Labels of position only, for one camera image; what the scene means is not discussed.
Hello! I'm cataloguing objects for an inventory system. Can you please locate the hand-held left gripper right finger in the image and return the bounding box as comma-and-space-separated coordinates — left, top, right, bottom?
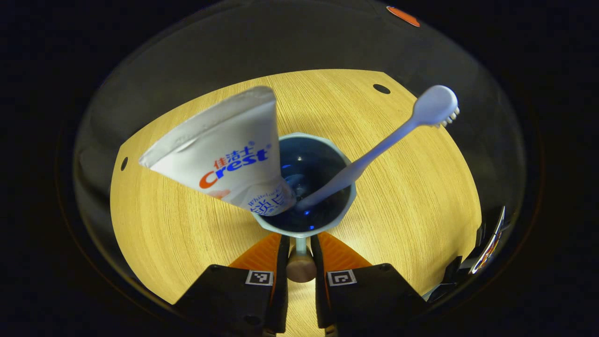
310, 233, 429, 335

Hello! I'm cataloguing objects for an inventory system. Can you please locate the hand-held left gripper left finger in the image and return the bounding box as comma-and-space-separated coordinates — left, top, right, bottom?
173, 233, 291, 335

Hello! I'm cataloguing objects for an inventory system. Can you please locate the blue cup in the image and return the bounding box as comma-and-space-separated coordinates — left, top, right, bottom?
253, 132, 357, 284

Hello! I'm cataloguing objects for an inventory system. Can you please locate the white toothbrush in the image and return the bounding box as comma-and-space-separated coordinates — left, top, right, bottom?
296, 85, 460, 212

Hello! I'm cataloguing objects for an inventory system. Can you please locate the white toothpaste tube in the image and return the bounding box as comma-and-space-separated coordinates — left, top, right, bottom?
139, 86, 297, 217

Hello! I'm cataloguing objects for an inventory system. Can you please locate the wooden desktop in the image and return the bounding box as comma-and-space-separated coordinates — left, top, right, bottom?
110, 69, 482, 337

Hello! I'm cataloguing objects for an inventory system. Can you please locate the black backdrop cloth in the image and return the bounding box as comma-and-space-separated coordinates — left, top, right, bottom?
73, 0, 527, 263

